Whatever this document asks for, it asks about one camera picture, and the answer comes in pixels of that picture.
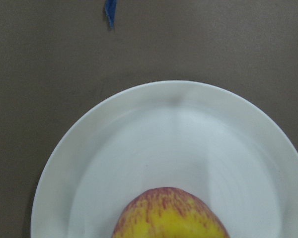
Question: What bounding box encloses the red yellow apple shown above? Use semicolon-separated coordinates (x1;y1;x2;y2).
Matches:
112;187;229;238

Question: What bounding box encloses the white plate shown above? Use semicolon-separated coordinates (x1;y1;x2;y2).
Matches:
31;80;298;238

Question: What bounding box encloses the brown paper table mat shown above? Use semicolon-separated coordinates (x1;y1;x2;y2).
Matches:
0;0;298;238

